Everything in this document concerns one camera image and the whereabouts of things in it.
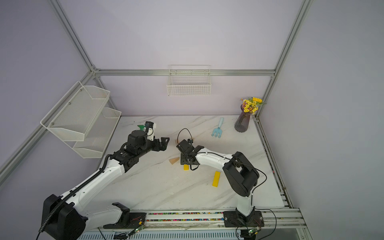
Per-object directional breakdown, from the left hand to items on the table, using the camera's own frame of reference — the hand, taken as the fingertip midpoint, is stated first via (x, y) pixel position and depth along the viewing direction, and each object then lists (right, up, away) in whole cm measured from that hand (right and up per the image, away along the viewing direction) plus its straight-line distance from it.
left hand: (161, 139), depth 81 cm
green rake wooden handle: (-22, +7, +30) cm, 38 cm away
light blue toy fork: (+36, +4, +30) cm, 47 cm away
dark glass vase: (+53, +10, +27) cm, 60 cm away
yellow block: (+13, -18, +12) cm, 25 cm away
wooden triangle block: (+4, -15, +13) cm, 20 cm away
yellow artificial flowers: (+54, +21, +11) cm, 59 cm away
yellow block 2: (+31, -24, +7) cm, 40 cm away
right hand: (+15, -14, +12) cm, 23 cm away
